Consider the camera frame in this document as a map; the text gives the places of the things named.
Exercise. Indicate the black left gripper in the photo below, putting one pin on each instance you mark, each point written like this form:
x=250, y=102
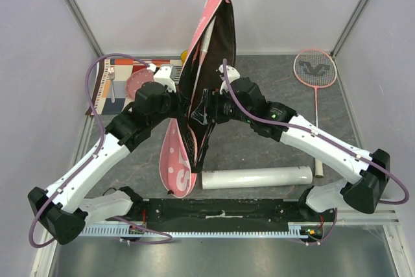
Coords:
x=181, y=102

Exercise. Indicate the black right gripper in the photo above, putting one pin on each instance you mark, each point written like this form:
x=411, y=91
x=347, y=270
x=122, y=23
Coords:
x=207, y=107

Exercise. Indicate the pink badminton racket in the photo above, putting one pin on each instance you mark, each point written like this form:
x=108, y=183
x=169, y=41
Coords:
x=191, y=142
x=316, y=69

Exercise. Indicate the pink racket bag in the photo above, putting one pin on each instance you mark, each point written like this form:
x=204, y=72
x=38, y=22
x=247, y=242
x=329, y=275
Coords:
x=176, y=174

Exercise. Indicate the white shuttlecock tube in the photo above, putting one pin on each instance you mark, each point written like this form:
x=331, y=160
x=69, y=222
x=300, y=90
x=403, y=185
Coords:
x=265, y=177

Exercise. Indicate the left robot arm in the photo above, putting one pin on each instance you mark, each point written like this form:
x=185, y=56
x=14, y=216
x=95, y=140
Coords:
x=57, y=208

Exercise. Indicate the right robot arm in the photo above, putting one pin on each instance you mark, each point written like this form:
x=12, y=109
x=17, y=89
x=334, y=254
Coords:
x=363, y=180

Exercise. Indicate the pink dotted plate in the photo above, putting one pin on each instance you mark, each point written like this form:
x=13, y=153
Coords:
x=136, y=80

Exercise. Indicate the yellow glass mug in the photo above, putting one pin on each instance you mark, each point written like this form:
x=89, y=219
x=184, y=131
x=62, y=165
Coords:
x=183, y=56

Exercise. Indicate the colourful patchwork placemat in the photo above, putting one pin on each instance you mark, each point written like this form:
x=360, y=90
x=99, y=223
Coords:
x=101, y=94

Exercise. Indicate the silver fork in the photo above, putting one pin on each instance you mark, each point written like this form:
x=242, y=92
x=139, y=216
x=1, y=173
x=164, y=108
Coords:
x=111, y=77

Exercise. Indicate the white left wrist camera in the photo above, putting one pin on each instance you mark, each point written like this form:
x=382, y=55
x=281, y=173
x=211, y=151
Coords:
x=164, y=76

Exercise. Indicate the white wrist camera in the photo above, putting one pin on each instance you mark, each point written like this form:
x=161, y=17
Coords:
x=228, y=75
x=164, y=76

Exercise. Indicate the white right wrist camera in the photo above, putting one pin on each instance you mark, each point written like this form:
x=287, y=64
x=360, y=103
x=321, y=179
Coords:
x=228, y=75

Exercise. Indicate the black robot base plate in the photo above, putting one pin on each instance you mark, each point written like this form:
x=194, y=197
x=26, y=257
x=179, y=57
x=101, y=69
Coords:
x=223, y=214

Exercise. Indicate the white slotted cable duct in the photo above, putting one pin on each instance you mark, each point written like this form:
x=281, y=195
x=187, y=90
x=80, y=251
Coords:
x=114, y=229

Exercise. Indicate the aluminium frame rail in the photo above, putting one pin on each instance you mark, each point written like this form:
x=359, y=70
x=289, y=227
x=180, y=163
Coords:
x=84, y=26

